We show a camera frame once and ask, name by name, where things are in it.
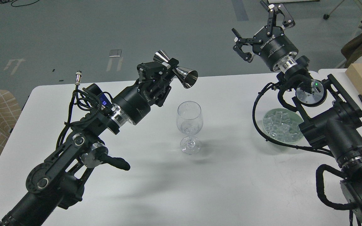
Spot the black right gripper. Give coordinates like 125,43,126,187
232,0,299,72

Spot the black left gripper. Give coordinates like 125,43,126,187
112,58,179,125

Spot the steel cocktail jigger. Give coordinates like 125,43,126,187
153,50,198,89

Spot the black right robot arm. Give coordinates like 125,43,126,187
232,1,362,225

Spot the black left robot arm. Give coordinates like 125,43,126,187
0,58,179,226

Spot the clear wine glass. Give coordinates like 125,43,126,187
176,101,203,155

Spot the green bowl of ice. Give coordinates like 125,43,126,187
262,108,304,144

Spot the black floor cable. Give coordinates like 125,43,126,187
0,0,40,13

